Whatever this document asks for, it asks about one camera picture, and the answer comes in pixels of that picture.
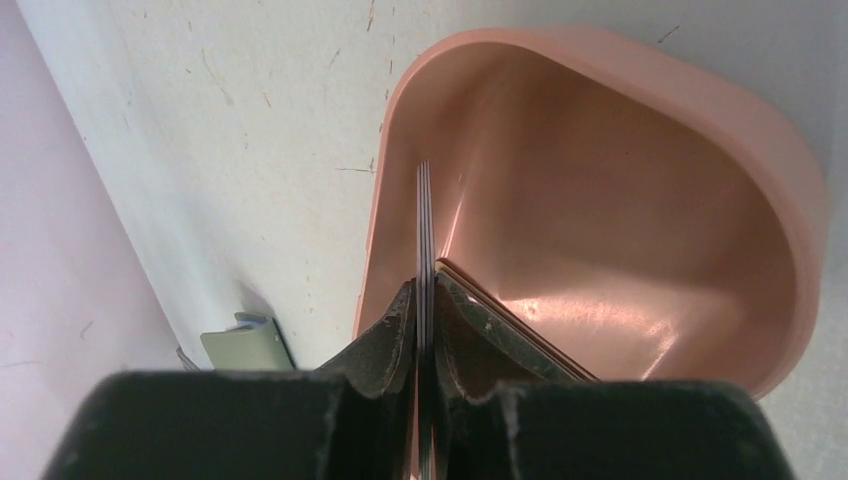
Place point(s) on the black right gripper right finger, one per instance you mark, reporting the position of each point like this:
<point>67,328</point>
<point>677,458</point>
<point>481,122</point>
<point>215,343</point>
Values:
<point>476,365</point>

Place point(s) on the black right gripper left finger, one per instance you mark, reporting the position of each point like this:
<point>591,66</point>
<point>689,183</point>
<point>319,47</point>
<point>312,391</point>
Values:
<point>379,360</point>

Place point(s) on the black credit card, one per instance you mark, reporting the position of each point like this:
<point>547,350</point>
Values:
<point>425,285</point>

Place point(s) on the green leather card holder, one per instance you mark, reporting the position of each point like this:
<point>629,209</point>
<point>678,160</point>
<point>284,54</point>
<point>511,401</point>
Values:
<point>254,343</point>

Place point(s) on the pink oval plastic tray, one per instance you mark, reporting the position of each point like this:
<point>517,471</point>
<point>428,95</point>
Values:
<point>650,219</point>

